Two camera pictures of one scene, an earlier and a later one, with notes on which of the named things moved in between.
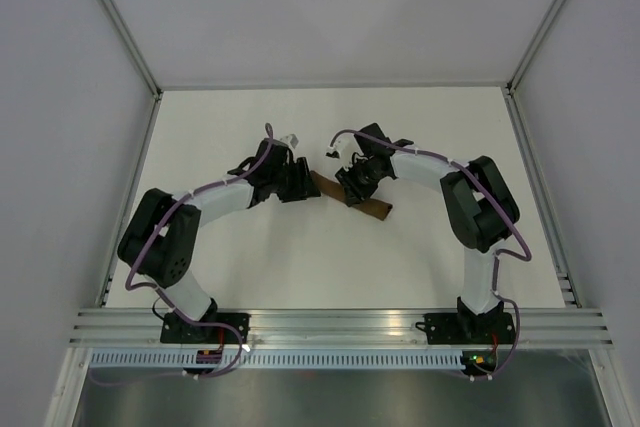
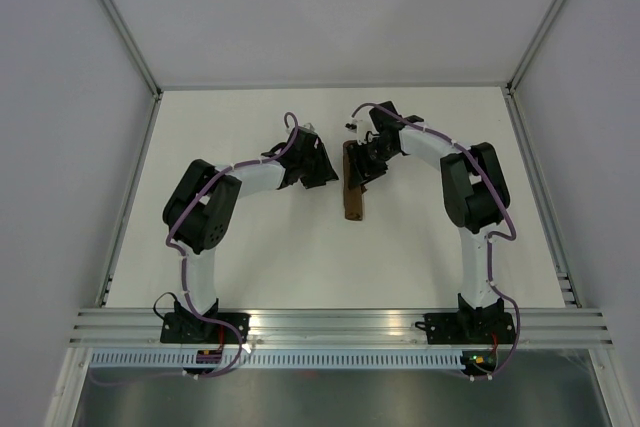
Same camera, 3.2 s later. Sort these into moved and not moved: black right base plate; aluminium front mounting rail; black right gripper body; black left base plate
Moved: black right gripper body
Not moved: black right base plate; black left base plate; aluminium front mounting rail
